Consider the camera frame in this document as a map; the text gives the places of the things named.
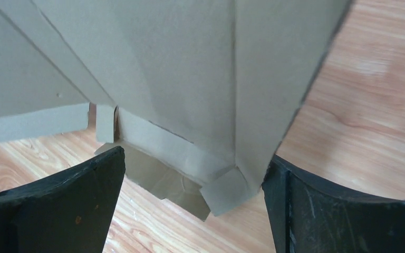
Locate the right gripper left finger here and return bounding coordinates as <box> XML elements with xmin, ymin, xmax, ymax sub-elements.
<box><xmin>0</xmin><ymin>146</ymin><xmax>126</xmax><ymax>252</ymax></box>

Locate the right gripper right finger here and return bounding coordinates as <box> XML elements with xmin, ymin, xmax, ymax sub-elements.
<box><xmin>262</xmin><ymin>155</ymin><xmax>405</xmax><ymax>252</ymax></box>

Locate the cardboard box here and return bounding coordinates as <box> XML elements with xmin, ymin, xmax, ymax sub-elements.
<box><xmin>0</xmin><ymin>1</ymin><xmax>352</xmax><ymax>220</ymax></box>

